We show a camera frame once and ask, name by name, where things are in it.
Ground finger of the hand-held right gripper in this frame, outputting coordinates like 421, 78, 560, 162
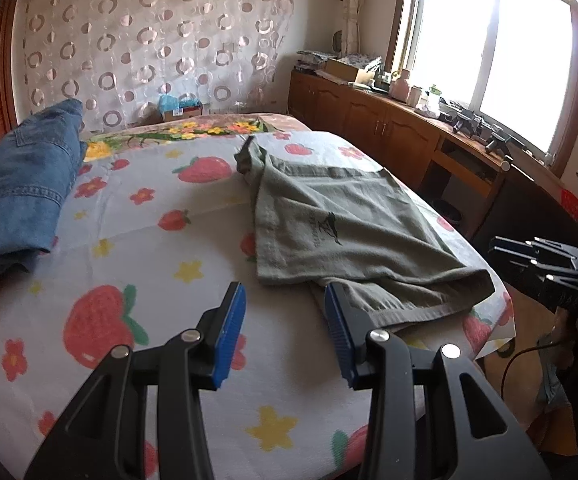
506, 259, 578, 292
488, 236, 578, 265

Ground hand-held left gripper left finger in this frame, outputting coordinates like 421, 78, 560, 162
24, 281, 248, 480

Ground floral blanket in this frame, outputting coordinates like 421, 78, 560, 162
81, 112, 315, 161

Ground black cable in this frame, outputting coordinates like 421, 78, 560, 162
500, 332, 570, 401

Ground folded blue jeans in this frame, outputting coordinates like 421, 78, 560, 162
0, 98, 88, 287

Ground wooden frame window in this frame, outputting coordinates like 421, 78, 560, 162
389, 0, 578, 161

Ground folded floral cloth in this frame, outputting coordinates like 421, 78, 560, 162
344, 54, 384, 72
296, 50, 340, 68

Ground pink bottle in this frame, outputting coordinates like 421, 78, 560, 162
389, 69, 412, 100

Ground sheer circle pattern curtain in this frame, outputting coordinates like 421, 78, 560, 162
16, 0, 297, 128

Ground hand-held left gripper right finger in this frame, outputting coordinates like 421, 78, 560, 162
323, 281, 552, 480

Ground beige floral curtain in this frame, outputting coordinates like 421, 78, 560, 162
331, 0, 412, 58

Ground small cardboard box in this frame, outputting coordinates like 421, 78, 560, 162
159, 105, 204, 122

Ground long wooden cabinet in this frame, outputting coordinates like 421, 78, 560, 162
288, 69, 570, 241

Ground open flat cardboard box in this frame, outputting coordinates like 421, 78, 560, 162
325, 57, 375, 83

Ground blue plastic bag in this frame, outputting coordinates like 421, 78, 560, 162
159, 94, 200, 111

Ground olive grey pants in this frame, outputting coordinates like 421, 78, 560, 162
234, 135, 495, 335

